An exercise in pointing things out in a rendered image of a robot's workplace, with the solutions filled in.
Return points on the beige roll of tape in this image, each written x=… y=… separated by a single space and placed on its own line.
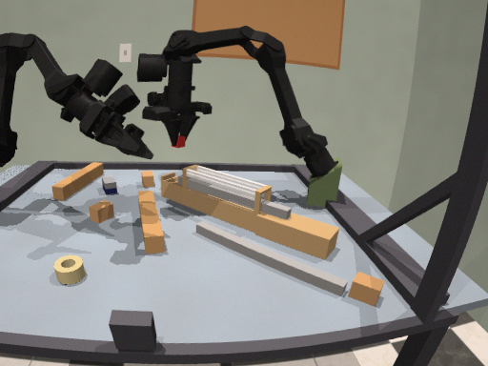
x=74 y=274

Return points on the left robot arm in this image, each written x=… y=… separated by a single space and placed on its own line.
x=69 y=91

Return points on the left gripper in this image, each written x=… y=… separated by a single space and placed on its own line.
x=108 y=130

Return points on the small red cube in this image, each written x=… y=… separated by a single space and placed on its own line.
x=180 y=142

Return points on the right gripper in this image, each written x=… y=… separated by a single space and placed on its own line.
x=179 y=96

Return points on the small tan block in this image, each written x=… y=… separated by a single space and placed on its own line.
x=366 y=288
x=101 y=211
x=147 y=179

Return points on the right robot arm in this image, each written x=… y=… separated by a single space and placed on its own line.
x=299 y=138

